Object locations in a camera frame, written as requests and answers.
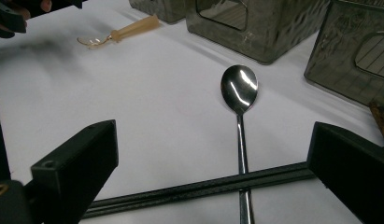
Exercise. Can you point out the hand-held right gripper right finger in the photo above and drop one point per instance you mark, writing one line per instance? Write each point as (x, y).
(354, 168)

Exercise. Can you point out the metal spoon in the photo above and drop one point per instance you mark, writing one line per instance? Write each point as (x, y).
(239, 84)

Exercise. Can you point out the smoky translucent plastic bin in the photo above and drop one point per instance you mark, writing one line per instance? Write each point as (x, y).
(267, 37)
(155, 9)
(336, 56)

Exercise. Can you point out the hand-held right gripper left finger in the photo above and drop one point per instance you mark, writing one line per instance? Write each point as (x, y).
(74, 168)

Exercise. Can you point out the black chopstick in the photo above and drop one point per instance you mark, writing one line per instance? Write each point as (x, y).
(180, 191)

